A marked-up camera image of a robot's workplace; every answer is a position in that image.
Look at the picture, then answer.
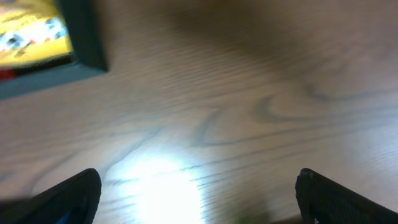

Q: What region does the yellow Hacks candy bag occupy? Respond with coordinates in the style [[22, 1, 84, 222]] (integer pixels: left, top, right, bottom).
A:
[[1, 0, 73, 68]]

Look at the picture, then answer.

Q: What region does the dark green open box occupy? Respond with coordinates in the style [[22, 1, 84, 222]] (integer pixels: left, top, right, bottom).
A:
[[1, 0, 108, 99]]

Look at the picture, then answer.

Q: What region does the red snack bag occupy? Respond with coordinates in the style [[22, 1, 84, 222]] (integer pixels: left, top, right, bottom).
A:
[[0, 69, 17, 83]]

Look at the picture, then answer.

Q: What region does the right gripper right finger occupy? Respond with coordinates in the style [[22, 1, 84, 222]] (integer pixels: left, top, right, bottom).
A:
[[295, 168, 397, 224]]

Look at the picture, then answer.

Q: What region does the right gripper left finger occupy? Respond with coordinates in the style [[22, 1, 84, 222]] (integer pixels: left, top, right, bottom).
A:
[[1, 168, 102, 224]]

